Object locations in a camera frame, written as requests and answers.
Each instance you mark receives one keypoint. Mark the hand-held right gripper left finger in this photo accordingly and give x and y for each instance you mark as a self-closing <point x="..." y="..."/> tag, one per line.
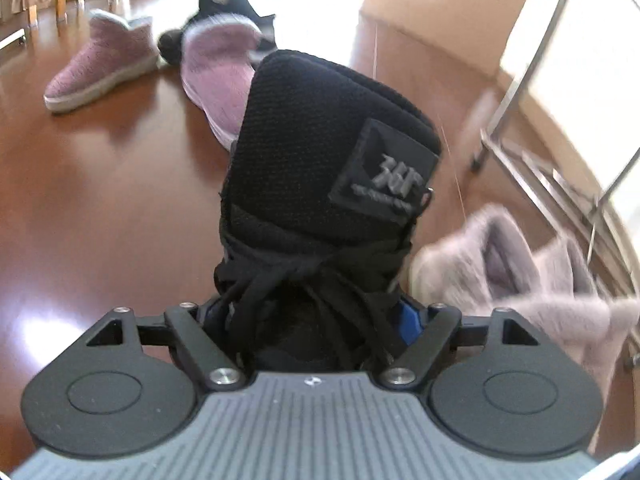
<point x="195" y="335"/>

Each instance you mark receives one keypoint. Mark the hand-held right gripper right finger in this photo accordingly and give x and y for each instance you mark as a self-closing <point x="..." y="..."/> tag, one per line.
<point x="411" y="322"/>

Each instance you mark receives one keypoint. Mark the black lace-up sneaker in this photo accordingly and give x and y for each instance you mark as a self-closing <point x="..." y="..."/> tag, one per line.
<point x="220" y="2"/>
<point x="310" y="160"/>

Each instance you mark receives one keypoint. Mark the purple knit ankle boot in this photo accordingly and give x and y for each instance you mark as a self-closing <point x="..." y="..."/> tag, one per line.
<point x="100" y="60"/>
<point x="215" y="80"/>

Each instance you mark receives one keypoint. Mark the metal corner shoe rack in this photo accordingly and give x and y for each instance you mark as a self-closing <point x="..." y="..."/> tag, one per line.
<point x="525" y="57"/>

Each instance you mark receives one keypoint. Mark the brown cardboard box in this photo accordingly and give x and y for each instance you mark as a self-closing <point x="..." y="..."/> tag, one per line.
<point x="425" y="50"/>

